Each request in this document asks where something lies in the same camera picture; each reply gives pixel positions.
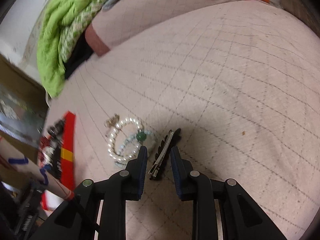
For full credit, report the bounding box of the dark cloth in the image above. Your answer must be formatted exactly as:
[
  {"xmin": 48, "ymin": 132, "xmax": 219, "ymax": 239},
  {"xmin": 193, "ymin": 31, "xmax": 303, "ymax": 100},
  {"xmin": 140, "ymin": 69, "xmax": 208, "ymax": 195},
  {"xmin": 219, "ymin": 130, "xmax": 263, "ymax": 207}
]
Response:
[{"xmin": 63, "ymin": 33, "xmax": 95, "ymax": 80}]

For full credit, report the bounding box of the pink and white bolster pillow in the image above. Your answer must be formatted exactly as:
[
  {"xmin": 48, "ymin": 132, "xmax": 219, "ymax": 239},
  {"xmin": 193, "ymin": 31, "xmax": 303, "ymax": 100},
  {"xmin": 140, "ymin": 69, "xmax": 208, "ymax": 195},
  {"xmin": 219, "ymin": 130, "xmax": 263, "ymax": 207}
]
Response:
[{"xmin": 84, "ymin": 0, "xmax": 256, "ymax": 57}]

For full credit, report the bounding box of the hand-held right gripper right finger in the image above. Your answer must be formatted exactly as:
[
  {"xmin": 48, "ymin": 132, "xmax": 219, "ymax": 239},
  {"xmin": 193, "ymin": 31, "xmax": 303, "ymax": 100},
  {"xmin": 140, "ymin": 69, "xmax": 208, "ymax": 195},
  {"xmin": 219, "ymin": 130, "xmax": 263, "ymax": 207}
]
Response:
[{"xmin": 170, "ymin": 146, "xmax": 288, "ymax": 240}]

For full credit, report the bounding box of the small silver trinket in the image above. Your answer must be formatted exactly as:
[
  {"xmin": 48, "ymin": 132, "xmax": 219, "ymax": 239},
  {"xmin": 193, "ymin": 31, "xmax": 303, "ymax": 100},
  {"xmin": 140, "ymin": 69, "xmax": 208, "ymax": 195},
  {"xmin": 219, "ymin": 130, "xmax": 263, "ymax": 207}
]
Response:
[{"xmin": 104, "ymin": 115, "xmax": 121, "ymax": 131}]

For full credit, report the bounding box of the white pearl bracelet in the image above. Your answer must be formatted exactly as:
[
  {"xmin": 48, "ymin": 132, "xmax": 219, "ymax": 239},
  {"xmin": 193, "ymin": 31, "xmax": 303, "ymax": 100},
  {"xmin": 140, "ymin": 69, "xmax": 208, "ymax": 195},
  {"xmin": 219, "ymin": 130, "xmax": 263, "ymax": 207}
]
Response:
[{"xmin": 107, "ymin": 117, "xmax": 145, "ymax": 163}]

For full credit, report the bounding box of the clear bead bracelet green bead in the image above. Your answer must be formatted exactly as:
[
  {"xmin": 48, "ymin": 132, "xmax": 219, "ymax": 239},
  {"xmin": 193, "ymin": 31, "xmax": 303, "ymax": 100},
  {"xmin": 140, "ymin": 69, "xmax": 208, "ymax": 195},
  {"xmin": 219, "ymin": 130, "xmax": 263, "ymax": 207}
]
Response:
[{"xmin": 114, "ymin": 129, "xmax": 158, "ymax": 168}]

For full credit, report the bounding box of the black hair clip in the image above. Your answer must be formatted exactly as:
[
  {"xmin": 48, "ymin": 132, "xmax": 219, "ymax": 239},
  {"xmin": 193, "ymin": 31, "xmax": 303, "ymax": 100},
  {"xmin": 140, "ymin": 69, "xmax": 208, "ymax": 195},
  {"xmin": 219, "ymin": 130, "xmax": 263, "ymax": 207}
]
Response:
[{"xmin": 148, "ymin": 128, "xmax": 182, "ymax": 181}]

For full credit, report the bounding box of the brown wooden cabinet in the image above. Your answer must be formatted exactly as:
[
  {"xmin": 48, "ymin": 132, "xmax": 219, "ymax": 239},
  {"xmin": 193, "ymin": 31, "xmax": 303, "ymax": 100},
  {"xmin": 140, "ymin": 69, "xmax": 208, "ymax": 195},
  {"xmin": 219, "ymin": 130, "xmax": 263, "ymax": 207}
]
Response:
[{"xmin": 0, "ymin": 54, "xmax": 49, "ymax": 140}]

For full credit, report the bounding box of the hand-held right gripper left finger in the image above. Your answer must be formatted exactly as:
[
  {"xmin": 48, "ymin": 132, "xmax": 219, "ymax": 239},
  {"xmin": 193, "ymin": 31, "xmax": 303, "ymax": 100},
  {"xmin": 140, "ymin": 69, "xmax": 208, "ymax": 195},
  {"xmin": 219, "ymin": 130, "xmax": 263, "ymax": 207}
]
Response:
[{"xmin": 32, "ymin": 145, "xmax": 148, "ymax": 240}]

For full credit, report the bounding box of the lime green floral comforter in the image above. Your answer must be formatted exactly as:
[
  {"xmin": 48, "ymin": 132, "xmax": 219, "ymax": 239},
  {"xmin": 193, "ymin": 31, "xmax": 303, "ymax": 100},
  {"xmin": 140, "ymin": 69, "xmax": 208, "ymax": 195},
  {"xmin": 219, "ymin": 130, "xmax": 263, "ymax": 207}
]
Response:
[{"xmin": 36, "ymin": 0, "xmax": 116, "ymax": 99}]

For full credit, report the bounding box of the red jewelry box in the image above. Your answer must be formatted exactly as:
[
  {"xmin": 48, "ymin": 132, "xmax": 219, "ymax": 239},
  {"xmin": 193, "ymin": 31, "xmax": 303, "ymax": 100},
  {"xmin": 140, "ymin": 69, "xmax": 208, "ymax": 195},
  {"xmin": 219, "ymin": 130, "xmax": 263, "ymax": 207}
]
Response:
[{"xmin": 39, "ymin": 110, "xmax": 77, "ymax": 212}]

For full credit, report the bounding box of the pile of dark jewelry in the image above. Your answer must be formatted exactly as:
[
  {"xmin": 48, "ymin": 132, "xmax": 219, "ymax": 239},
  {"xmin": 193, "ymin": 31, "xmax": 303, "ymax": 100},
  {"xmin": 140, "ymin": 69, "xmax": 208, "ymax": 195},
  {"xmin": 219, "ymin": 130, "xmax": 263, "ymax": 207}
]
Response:
[{"xmin": 39, "ymin": 119, "xmax": 66, "ymax": 180}]

